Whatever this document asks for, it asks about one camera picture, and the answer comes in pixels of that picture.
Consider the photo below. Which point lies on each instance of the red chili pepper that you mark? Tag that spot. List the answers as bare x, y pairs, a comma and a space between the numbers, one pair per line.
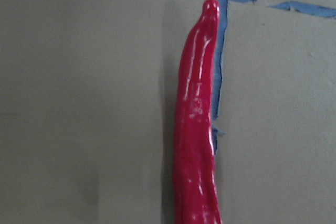
195, 193

